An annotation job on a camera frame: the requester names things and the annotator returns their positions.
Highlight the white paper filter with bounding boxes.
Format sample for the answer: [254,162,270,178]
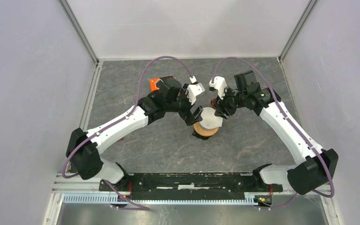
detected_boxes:
[200,107,223,130]

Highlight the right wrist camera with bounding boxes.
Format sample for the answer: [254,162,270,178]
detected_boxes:
[209,76,228,99]

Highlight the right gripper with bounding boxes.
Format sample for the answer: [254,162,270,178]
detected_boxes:
[212,85,247,120]

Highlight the aluminium frame rail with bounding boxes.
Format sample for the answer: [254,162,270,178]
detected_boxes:
[42,61,103,225]

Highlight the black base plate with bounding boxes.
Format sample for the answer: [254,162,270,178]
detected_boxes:
[99,172,283,200]

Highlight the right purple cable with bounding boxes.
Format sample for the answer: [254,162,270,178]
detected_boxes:
[210,57,336,211]

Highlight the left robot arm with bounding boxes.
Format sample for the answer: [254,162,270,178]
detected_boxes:
[66,77,204,191]

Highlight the wooden ring holder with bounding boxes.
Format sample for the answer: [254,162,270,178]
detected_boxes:
[193,122,219,137]

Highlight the coffee filter box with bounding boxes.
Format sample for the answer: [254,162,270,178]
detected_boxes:
[150,75,175,92]

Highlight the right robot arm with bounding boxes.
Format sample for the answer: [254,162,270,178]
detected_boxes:
[209,70,338,197]

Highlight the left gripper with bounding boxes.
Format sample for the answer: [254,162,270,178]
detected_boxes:
[165,84,203,126]

